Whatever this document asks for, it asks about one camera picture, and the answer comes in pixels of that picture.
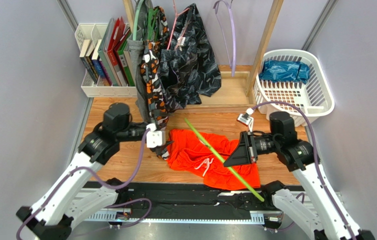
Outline lime green hanger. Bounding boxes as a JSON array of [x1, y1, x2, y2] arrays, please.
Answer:
[[184, 118, 265, 203]]

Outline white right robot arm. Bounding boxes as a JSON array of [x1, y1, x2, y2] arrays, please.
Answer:
[[223, 111, 375, 240]]

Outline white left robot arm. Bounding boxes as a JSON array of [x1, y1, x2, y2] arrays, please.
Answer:
[[15, 102, 169, 240]]

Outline dark leaf-pattern shorts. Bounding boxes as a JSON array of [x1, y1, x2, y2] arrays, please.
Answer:
[[159, 3, 222, 113]]

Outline orange camouflage shorts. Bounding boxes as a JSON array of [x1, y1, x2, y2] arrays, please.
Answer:
[[139, 5, 173, 161]]

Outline grey shorts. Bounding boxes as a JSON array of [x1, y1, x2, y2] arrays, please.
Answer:
[[128, 39, 157, 124]]

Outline dark green hanger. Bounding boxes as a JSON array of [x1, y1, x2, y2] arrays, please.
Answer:
[[146, 6, 159, 41]]

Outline pale green hanger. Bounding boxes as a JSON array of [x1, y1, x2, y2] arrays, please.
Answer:
[[132, 0, 145, 41]]

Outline purple hanger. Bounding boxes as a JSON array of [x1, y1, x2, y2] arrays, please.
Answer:
[[212, 0, 237, 77]]

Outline pink hanger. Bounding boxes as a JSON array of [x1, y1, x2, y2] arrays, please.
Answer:
[[166, 0, 189, 50]]

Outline wooden clothes rack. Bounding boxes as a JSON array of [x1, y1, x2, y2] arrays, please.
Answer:
[[122, 0, 285, 114]]

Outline white laundry basket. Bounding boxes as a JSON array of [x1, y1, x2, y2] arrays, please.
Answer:
[[253, 49, 335, 123]]

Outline blue patterned garment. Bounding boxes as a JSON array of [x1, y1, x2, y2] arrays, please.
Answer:
[[258, 60, 310, 84]]

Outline green folder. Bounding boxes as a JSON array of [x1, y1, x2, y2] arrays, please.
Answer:
[[117, 31, 135, 87]]

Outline grey-green folder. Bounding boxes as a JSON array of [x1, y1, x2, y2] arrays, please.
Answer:
[[98, 17, 118, 87]]

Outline blue book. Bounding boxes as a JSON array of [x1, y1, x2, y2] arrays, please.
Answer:
[[91, 39, 107, 80]]

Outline red folder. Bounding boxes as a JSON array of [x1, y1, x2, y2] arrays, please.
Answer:
[[106, 17, 128, 87]]

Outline dark navy book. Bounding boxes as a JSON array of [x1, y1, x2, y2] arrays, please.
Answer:
[[79, 39, 99, 84]]

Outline white file organizer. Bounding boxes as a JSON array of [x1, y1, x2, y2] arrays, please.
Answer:
[[74, 23, 137, 98]]

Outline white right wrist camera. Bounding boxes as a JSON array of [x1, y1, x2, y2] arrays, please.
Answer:
[[236, 108, 254, 132]]

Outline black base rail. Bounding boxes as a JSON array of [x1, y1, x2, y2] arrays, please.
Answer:
[[85, 180, 306, 221]]

